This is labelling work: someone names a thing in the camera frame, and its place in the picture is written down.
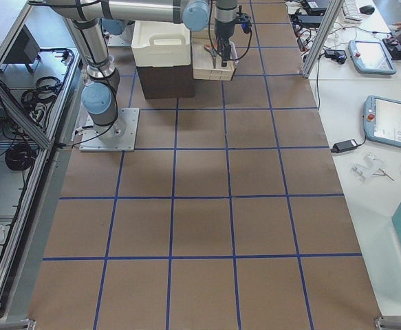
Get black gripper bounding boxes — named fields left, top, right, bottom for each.
left=216, top=12, right=252, bottom=67

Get orange handled scissors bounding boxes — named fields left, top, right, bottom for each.
left=204, top=44, right=217, bottom=69

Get light wooden drawer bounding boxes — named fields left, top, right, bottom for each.
left=191, top=29, right=239, bottom=81

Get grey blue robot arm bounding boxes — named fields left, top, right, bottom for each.
left=28, top=1, right=252, bottom=95

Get dark wooden cabinet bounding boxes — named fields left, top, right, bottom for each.
left=137, top=65, right=195, bottom=100

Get white foam box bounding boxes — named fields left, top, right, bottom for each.
left=131, top=21, right=191, bottom=67

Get upper blue teach pendant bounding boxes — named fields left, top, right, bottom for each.
left=348, top=40, right=397, bottom=75

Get blue teach pendant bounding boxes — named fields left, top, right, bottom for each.
left=348, top=40, right=397, bottom=75
left=363, top=96, right=401, bottom=148

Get small black power brick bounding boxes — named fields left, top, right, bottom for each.
left=330, top=139, right=358, bottom=154

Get brown paper table cover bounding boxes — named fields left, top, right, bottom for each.
left=28, top=1, right=379, bottom=329

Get lower blue teach pendant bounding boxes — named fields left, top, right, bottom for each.
left=363, top=96, right=401, bottom=148

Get aluminium frame post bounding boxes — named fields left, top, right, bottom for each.
left=301, top=0, right=343, bottom=78

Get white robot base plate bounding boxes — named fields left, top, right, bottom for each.
left=78, top=108, right=140, bottom=152

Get coiled black cables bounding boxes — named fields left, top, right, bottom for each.
left=4, top=141, right=38, bottom=172

